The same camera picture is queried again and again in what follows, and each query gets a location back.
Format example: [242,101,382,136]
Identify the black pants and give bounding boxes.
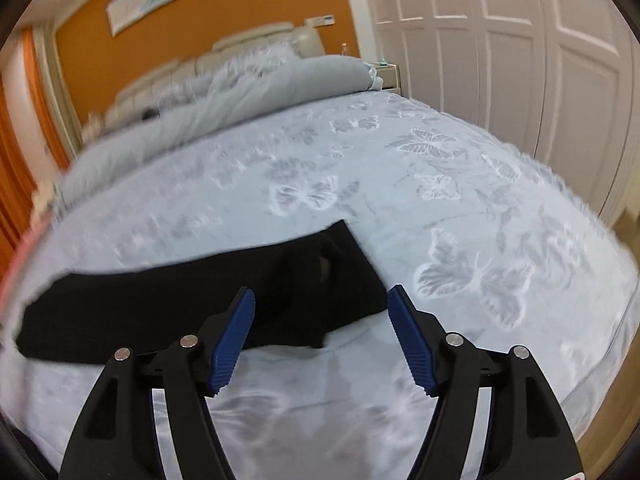
[15,221,387,365]

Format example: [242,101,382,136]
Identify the butterfly pattern bed cover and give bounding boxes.
[1,92,639,479]

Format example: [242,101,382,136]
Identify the orange curtain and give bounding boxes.
[1,26,70,272]

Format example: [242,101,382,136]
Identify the white wardrobe doors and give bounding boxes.
[369,0,639,223]

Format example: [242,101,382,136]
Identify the grey folded duvet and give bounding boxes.
[53,55,382,216]

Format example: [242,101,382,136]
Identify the white bedside table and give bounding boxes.
[369,63,401,96]

